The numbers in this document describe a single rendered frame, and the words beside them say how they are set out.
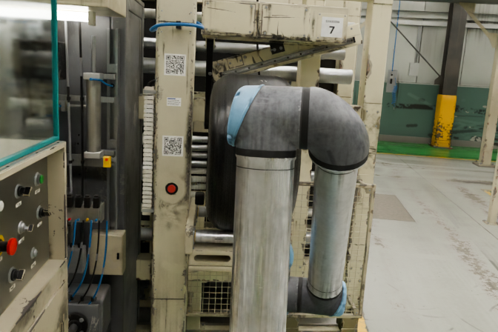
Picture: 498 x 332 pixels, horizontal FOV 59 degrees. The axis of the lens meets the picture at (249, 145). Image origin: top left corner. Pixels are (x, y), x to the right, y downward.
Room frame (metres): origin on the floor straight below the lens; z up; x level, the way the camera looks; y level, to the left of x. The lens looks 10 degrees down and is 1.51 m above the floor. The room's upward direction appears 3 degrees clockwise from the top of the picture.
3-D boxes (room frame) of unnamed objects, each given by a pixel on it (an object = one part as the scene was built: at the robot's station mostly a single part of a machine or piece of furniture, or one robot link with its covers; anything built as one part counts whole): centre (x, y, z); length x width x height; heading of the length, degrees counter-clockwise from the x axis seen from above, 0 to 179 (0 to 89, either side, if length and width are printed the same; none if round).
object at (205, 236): (1.54, 0.01, 0.90); 0.35 x 0.05 x 0.05; 95
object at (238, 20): (1.98, -0.07, 1.71); 0.61 x 0.25 x 0.15; 95
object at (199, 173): (2.03, 0.28, 1.05); 0.20 x 0.15 x 0.30; 95
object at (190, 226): (1.66, 0.21, 0.90); 0.40 x 0.03 x 0.10; 5
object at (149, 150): (1.60, 0.36, 1.19); 0.05 x 0.04 x 0.48; 5
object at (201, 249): (1.54, 0.02, 0.84); 0.36 x 0.09 x 0.06; 95
